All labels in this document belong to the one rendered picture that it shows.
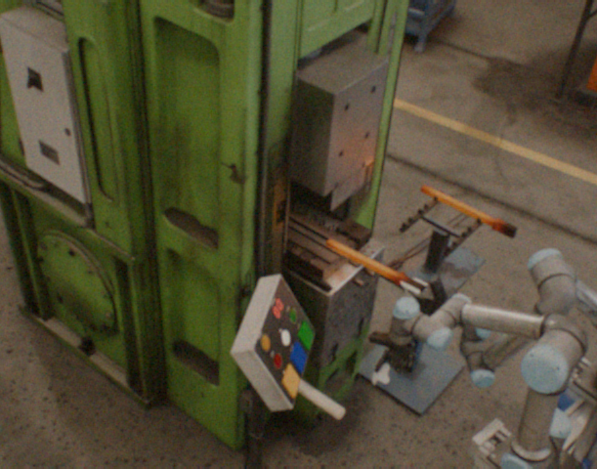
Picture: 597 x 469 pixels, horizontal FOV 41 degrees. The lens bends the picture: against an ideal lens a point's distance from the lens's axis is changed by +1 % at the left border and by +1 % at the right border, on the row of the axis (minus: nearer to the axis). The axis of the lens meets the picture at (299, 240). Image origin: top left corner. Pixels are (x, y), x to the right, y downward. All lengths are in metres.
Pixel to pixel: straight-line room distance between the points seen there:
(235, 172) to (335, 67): 0.46
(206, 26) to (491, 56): 4.56
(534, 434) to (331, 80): 1.21
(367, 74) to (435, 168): 2.72
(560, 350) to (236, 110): 1.13
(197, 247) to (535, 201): 2.82
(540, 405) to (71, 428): 2.17
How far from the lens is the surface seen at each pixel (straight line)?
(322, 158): 2.58
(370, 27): 2.79
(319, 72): 2.54
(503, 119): 5.88
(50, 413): 3.81
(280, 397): 2.52
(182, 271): 3.12
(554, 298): 2.63
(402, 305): 2.44
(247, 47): 2.24
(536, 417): 2.36
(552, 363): 2.18
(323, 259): 2.98
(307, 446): 3.63
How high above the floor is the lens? 3.02
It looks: 42 degrees down
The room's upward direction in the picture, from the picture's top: 5 degrees clockwise
